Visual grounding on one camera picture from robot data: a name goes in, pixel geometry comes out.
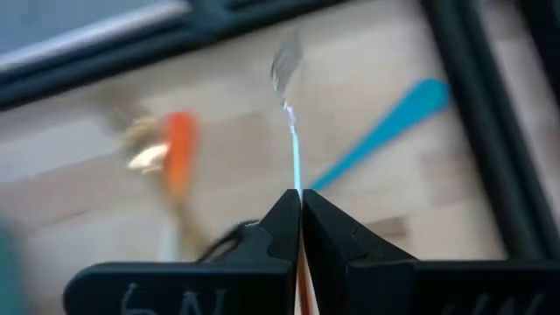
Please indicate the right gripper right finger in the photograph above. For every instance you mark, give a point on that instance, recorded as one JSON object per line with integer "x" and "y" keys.
{"x": 341, "y": 254}

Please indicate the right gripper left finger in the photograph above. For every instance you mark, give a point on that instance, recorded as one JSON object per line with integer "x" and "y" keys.
{"x": 271, "y": 245}

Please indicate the gold fork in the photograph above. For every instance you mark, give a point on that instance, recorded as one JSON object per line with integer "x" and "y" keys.
{"x": 149, "y": 158}

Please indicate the teal green plastic bin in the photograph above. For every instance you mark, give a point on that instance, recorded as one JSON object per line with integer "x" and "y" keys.
{"x": 11, "y": 271}

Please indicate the black aluminium table frame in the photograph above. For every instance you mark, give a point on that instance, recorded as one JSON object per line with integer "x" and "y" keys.
{"x": 481, "y": 109}

